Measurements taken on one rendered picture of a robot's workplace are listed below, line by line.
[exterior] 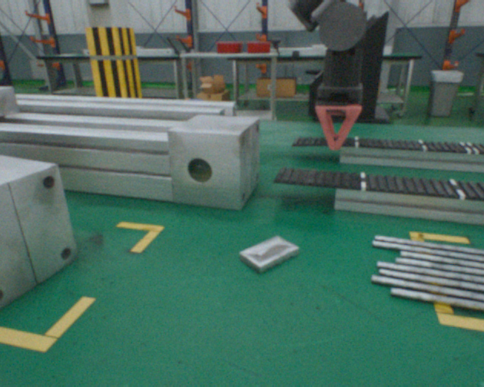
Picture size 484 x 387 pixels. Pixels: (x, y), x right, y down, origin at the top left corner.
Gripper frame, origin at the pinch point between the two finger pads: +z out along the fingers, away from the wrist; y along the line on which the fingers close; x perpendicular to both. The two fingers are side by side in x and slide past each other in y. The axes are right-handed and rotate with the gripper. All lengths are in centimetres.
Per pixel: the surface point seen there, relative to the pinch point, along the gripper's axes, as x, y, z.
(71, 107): -48.0, 5.0, -4.9
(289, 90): -82, -472, 43
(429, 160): 14.6, 1.1, 2.1
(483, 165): 21.9, 1.7, 2.1
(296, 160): -6.1, 2.3, 3.2
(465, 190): 14.8, 19.4, 0.1
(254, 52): -85, -282, -10
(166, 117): -29.0, 4.6, -3.8
